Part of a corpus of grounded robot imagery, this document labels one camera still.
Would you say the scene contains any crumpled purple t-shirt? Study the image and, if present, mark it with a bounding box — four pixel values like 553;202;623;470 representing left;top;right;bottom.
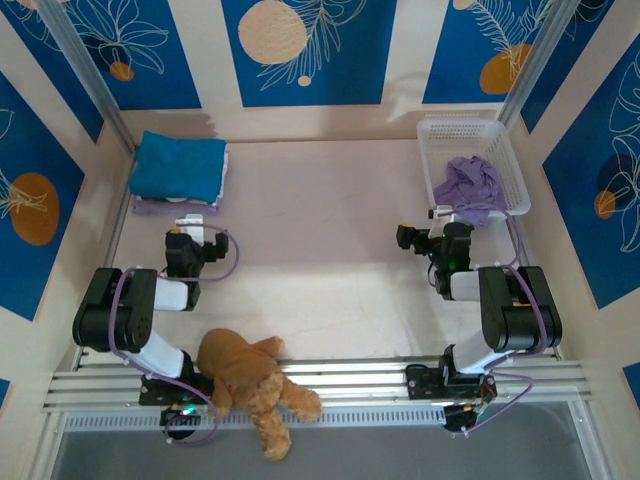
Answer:
432;155;504;227

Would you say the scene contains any aluminium table side rail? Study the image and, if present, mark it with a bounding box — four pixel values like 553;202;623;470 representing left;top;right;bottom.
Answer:
72;149;146;372
482;142;561;360

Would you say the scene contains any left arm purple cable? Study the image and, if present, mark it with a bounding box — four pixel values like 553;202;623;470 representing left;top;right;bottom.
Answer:
108;225;242;447

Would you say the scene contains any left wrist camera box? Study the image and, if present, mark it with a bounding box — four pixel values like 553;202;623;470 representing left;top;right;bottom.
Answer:
174;213;207;242

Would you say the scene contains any white plastic laundry basket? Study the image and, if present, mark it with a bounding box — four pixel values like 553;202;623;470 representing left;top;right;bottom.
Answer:
416;118;532;222

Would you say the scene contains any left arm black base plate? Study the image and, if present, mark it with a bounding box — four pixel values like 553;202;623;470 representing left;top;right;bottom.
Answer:
138;374;216;407

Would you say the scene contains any aluminium rail frame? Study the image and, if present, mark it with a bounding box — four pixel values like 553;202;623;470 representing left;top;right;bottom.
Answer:
42;354;594;414

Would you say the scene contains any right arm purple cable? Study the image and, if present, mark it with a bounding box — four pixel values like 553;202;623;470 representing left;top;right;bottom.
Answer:
449;203;549;439

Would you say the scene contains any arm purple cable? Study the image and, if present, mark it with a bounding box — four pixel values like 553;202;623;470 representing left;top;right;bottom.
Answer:
108;225;242;447
449;203;549;439

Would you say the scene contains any aluminium corner post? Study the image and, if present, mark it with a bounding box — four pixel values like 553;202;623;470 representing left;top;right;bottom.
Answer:
487;0;574;147
37;0;140;157

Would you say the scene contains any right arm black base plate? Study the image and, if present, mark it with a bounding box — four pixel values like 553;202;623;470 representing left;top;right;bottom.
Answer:
405;363;497;401

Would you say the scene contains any lavender folded t-shirt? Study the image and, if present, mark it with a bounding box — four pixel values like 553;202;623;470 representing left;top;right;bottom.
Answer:
130;194;222;217

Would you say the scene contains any teal t-shirt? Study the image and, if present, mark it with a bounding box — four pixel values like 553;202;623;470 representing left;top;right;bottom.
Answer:
128;130;229;205

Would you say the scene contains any white slotted cable duct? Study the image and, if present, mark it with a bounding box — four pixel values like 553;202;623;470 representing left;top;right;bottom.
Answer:
62;403;451;432

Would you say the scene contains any brown teddy bear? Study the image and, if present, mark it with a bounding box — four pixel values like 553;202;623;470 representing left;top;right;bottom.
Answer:
195;327;323;462

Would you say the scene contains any white black-print folded t-shirt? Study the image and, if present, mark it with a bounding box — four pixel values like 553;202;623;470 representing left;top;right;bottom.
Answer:
149;147;231;207

